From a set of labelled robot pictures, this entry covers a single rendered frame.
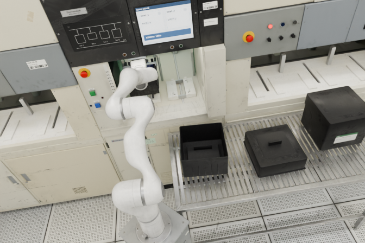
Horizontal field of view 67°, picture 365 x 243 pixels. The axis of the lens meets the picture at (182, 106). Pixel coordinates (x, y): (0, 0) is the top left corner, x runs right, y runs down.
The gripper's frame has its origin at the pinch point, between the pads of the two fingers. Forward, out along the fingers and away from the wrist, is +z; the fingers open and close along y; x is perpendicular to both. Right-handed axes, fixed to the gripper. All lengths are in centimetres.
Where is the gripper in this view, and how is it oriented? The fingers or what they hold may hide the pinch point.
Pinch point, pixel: (137, 58)
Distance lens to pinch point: 195.1
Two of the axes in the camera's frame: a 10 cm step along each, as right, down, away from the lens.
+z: -1.8, -6.5, 7.4
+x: -1.0, -7.3, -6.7
